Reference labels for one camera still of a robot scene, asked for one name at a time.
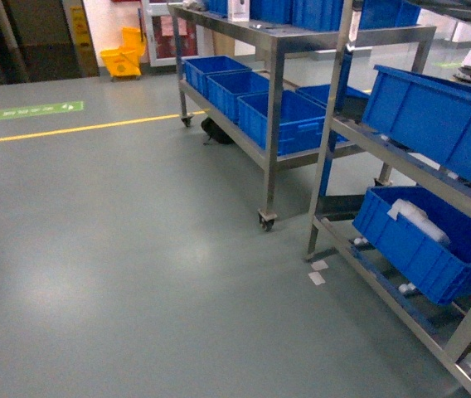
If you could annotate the steel cart with wheels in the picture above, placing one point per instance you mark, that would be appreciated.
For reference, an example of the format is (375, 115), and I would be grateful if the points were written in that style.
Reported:
(275, 42)

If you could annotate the blue crate on cart front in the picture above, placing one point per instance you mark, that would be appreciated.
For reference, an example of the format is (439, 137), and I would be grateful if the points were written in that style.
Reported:
(300, 126)

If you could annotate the yellow wet floor sign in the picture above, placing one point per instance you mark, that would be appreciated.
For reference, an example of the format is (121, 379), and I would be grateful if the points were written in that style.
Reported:
(83, 43)

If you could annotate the blue crate on rack upper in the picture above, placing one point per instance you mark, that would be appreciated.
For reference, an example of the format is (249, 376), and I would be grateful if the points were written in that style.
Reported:
(429, 115)

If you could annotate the blue crate on cart rear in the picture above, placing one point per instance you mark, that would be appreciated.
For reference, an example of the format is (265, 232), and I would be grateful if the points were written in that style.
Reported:
(196, 70)

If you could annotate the blue crate on rack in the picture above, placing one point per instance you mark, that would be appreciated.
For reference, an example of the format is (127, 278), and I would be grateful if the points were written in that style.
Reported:
(429, 115)
(441, 273)

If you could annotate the blue crate on rack lower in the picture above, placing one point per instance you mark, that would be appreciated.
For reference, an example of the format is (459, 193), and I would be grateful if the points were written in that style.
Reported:
(441, 273)

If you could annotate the black bag under cart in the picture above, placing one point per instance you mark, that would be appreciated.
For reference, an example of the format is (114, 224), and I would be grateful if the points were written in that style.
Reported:
(215, 133)

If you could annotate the blue crate on cart middle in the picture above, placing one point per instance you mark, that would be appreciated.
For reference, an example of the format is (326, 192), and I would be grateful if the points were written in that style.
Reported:
(223, 90)

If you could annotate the blue crate on cart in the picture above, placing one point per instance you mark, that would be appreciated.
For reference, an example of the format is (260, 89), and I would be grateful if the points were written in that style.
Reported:
(196, 70)
(223, 90)
(300, 126)

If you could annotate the steel flow rack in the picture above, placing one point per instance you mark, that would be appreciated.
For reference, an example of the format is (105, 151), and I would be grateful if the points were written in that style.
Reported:
(444, 329)

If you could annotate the yellow mop bucket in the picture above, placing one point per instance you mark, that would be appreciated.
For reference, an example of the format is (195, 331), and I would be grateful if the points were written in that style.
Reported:
(124, 61)

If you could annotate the white foam packing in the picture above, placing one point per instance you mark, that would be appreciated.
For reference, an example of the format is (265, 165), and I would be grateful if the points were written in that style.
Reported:
(418, 217)

